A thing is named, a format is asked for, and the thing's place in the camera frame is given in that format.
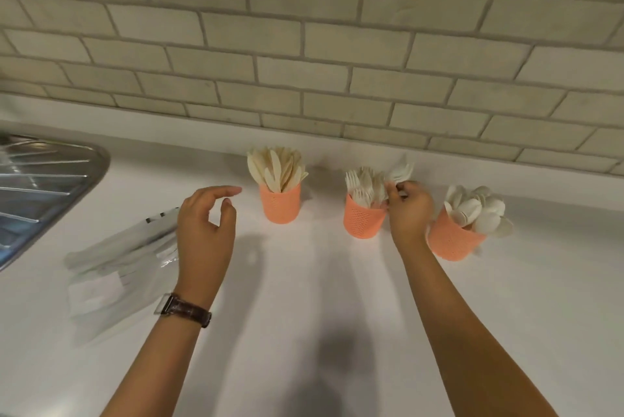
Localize person's left hand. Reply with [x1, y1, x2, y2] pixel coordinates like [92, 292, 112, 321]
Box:
[174, 186, 243, 305]

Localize person's right hand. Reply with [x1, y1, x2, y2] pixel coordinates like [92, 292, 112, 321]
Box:
[385, 181, 435, 251]

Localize spoons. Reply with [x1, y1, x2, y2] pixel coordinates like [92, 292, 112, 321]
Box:
[442, 185, 515, 240]

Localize translucent black print plastic bag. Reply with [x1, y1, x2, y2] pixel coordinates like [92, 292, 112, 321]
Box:
[64, 206, 181, 334]

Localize person's right forearm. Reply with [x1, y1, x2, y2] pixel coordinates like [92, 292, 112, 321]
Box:
[395, 238, 559, 417]

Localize person's left forearm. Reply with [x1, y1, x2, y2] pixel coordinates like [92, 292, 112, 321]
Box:
[99, 316, 208, 417]

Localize stainless steel sink drainboard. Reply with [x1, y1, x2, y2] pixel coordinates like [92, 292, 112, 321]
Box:
[0, 131, 111, 272]

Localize brown strap wristwatch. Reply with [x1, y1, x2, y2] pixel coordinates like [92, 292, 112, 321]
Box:
[153, 292, 213, 329]

